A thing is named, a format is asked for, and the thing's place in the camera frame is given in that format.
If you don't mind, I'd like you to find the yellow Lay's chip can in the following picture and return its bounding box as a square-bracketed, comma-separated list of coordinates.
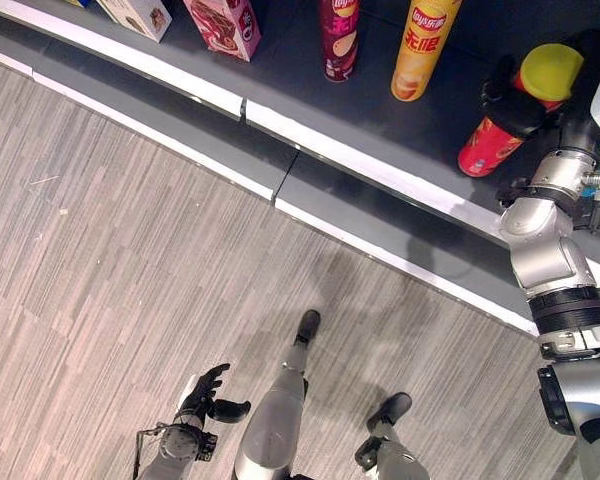
[390, 0, 464, 103]

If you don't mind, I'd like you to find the pink snack box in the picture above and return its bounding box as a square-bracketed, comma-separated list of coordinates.
[181, 0, 263, 64]

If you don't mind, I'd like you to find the silver robot leg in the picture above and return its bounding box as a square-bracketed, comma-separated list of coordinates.
[354, 391, 431, 480]
[231, 309, 322, 480]

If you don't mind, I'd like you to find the silver robot left leg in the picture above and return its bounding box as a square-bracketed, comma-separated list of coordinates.
[231, 309, 322, 480]

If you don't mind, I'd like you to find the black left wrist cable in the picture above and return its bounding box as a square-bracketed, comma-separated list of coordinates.
[131, 423, 167, 480]

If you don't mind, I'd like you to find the silver robot right leg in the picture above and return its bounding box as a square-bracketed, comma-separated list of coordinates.
[354, 391, 431, 480]

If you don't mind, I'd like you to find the red chip can yellow lid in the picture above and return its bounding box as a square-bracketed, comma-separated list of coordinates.
[457, 43, 585, 179]

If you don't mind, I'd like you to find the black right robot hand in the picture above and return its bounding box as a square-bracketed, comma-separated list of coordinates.
[481, 28, 600, 157]

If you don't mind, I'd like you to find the white snack box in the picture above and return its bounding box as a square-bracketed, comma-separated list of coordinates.
[96, 0, 174, 44]

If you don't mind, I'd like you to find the grey shelf board white edge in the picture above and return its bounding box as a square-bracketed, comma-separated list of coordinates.
[0, 0, 600, 307]
[0, 23, 540, 337]

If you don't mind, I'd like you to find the maroon Lay's chip can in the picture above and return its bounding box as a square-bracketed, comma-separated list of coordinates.
[319, 0, 362, 84]

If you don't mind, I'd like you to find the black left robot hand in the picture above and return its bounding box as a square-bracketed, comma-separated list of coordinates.
[175, 363, 252, 431]

